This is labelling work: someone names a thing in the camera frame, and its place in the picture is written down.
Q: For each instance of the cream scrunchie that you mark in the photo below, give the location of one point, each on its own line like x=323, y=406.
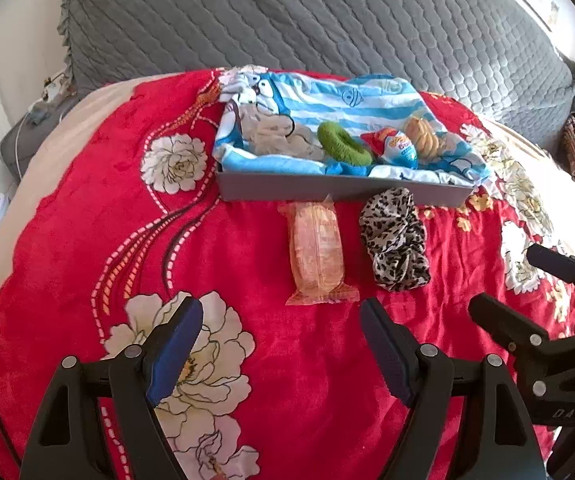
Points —
x=272, y=135

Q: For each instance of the yellow scrunchie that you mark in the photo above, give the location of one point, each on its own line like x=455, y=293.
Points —
x=425, y=140

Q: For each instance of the green scrunchie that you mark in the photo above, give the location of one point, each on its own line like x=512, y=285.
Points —
x=327, y=135

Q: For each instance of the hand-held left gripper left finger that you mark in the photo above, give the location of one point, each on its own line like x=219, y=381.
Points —
x=177, y=355

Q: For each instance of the grey quilted cover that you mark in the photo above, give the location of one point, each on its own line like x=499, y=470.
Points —
x=292, y=15

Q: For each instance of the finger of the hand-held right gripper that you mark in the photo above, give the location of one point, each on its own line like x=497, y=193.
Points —
x=502, y=316
x=555, y=261

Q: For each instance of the grey bag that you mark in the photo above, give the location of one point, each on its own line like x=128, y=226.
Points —
x=22, y=146

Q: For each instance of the orange snack packet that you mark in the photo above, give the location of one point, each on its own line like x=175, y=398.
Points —
x=317, y=250

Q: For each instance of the leopard print scrunchie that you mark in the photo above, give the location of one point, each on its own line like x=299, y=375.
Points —
x=392, y=250

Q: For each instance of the red and blue egg toy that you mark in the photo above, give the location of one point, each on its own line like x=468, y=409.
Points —
x=400, y=152

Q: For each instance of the grey tray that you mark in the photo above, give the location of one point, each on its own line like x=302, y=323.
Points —
x=342, y=187

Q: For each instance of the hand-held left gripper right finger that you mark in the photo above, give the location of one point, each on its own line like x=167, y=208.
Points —
x=386, y=355

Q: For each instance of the blue striped cartoon cloth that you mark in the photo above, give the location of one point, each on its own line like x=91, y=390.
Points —
x=307, y=92

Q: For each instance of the red floral blanket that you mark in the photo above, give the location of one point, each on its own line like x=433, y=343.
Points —
x=117, y=185

